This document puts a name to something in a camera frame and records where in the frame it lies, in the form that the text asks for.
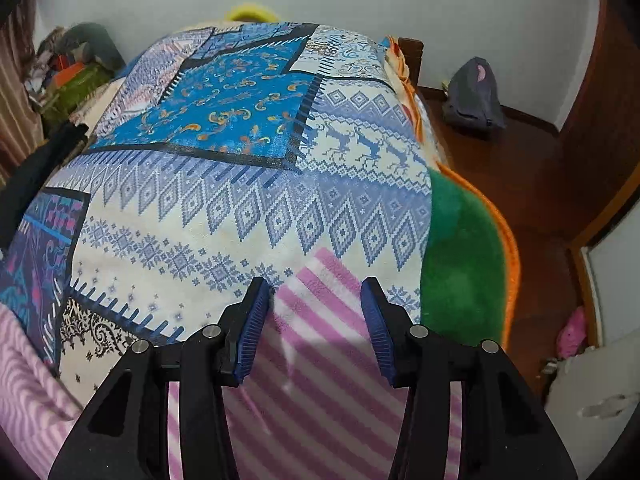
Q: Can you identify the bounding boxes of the green orange fleece blanket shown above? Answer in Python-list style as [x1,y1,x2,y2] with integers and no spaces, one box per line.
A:
[382,35,522,353]

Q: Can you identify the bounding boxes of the white sliding wardrobe door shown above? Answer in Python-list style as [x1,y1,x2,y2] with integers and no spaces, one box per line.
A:
[570,165,640,352]

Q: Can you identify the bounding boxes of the pink striped pants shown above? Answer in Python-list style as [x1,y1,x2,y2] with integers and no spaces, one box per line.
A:
[0,247,467,480]

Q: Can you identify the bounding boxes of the striped brown curtain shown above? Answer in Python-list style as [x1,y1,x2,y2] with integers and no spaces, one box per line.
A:
[0,0,45,187]

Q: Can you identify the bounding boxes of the white bundle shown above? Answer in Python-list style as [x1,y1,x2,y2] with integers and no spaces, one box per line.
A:
[542,342,637,462]

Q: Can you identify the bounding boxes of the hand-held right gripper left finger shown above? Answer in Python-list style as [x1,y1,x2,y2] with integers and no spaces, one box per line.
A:
[50,276,273,480]

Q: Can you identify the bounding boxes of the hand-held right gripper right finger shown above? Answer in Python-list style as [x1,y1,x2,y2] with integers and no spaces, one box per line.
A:
[360,276,578,480]

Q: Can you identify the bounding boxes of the blue patchwork printed blanket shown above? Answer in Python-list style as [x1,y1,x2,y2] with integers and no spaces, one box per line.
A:
[0,22,434,407]

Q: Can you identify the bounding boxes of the wooden bed frame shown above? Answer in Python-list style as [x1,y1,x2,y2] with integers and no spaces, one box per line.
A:
[397,37,426,89]

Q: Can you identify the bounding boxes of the brown wooden door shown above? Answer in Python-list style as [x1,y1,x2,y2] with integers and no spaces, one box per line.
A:
[555,0,640,211]

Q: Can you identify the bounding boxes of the grey backpack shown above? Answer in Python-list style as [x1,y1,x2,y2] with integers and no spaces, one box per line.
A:
[442,56,507,134]

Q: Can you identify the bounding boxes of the black garment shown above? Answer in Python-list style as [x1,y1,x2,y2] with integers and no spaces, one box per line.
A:
[0,122,91,252]

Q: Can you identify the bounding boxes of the yellow curved cushion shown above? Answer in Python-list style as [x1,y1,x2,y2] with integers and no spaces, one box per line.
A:
[222,4,281,25]

